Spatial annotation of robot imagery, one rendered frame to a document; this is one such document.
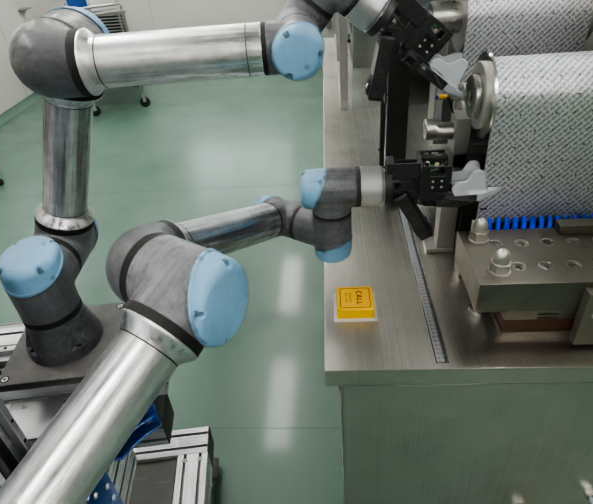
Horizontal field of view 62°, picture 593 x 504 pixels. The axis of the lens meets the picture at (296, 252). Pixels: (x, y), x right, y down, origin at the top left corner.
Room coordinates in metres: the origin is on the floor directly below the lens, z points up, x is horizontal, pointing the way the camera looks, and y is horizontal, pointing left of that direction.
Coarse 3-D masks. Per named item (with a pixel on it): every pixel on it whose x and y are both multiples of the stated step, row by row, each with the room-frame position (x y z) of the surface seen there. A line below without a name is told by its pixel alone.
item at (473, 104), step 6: (468, 78) 0.88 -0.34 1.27; (474, 78) 0.85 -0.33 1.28; (480, 78) 0.85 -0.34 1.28; (468, 84) 0.88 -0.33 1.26; (474, 84) 0.84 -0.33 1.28; (480, 84) 0.83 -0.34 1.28; (468, 90) 0.87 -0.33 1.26; (474, 90) 0.84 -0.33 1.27; (480, 90) 0.83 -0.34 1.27; (468, 96) 0.87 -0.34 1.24; (474, 96) 0.83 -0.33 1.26; (480, 96) 0.82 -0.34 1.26; (468, 102) 0.87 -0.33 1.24; (474, 102) 0.83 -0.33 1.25; (480, 102) 0.82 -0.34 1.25; (468, 108) 0.86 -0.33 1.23; (474, 108) 0.82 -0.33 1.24; (480, 108) 0.82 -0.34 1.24; (468, 114) 0.85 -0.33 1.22; (474, 114) 0.83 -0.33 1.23
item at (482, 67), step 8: (480, 64) 0.86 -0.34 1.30; (472, 72) 0.90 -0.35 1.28; (480, 72) 0.85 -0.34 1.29; (488, 72) 0.83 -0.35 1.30; (488, 80) 0.81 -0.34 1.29; (488, 88) 0.81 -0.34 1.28; (488, 96) 0.80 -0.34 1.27; (488, 104) 0.80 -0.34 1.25; (480, 112) 0.82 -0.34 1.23; (488, 112) 0.80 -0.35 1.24; (472, 120) 0.86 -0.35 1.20; (480, 120) 0.82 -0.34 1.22; (480, 128) 0.83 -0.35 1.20
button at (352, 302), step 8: (344, 288) 0.75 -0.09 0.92; (352, 288) 0.75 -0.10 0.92; (360, 288) 0.75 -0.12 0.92; (368, 288) 0.74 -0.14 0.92; (344, 296) 0.73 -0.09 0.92; (352, 296) 0.72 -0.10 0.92; (360, 296) 0.72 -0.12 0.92; (368, 296) 0.72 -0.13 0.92; (344, 304) 0.70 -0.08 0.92; (352, 304) 0.70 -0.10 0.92; (360, 304) 0.70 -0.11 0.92; (368, 304) 0.70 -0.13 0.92; (344, 312) 0.69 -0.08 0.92; (352, 312) 0.69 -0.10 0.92; (360, 312) 0.68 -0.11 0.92; (368, 312) 0.68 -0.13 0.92
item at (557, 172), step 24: (504, 144) 0.79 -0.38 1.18; (528, 144) 0.79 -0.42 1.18; (552, 144) 0.78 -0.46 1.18; (576, 144) 0.78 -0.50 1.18; (504, 168) 0.79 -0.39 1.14; (528, 168) 0.79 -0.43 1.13; (552, 168) 0.78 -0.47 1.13; (576, 168) 0.78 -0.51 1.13; (504, 192) 0.79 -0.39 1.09; (528, 192) 0.79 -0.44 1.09; (552, 192) 0.78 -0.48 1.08; (576, 192) 0.78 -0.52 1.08; (480, 216) 0.79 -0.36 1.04; (504, 216) 0.79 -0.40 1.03; (528, 216) 0.78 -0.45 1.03
